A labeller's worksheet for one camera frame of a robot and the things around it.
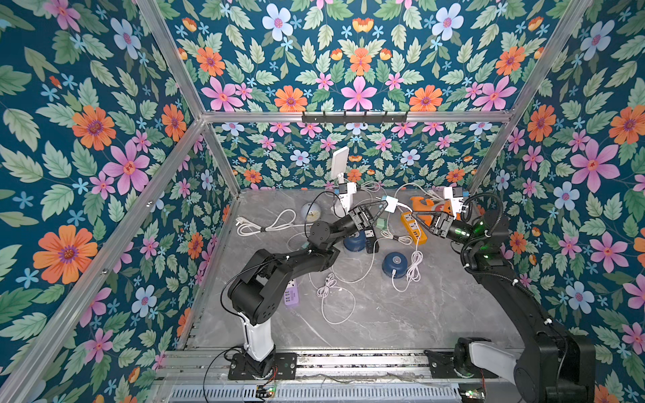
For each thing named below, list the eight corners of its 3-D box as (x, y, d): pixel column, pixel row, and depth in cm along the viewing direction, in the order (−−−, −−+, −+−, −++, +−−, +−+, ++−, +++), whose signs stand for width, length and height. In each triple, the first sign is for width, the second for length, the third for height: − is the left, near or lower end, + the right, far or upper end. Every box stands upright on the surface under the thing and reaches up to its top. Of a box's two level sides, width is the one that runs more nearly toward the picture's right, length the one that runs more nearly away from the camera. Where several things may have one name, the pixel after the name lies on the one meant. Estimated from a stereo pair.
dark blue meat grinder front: (382, 284, 91) (386, 272, 83) (380, 264, 96) (383, 251, 88) (403, 284, 91) (409, 272, 83) (400, 264, 96) (405, 251, 88)
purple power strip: (284, 305, 88) (282, 301, 85) (287, 283, 93) (286, 279, 90) (298, 305, 88) (296, 301, 85) (300, 282, 93) (299, 279, 90)
